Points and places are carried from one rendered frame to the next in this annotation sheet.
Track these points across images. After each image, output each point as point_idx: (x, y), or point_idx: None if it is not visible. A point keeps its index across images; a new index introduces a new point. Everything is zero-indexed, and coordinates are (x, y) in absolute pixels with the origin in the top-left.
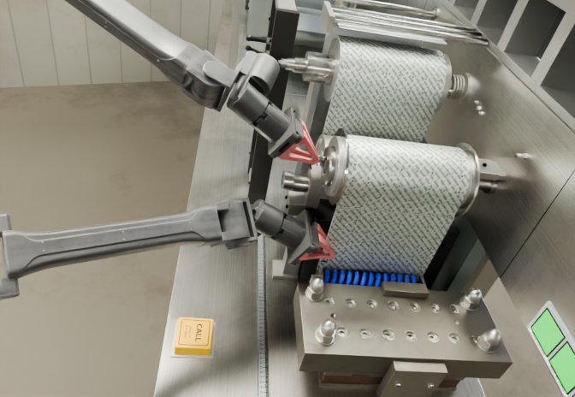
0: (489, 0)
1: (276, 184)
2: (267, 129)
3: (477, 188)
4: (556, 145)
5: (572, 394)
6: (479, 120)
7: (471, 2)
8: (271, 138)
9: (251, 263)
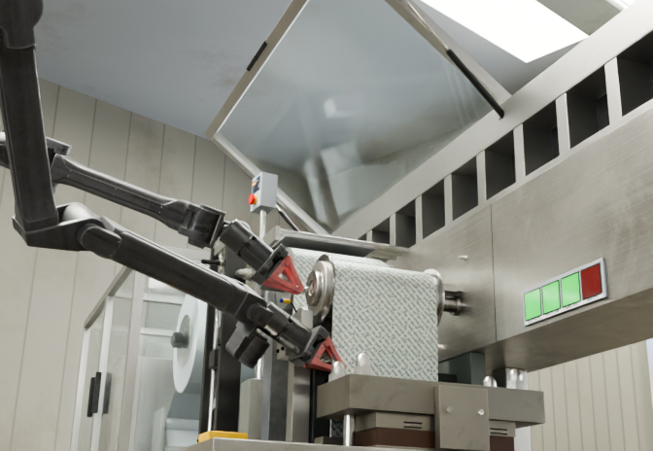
0: (396, 235)
1: None
2: (257, 249)
3: (441, 281)
4: (476, 226)
5: (561, 303)
6: None
7: None
8: (261, 259)
9: None
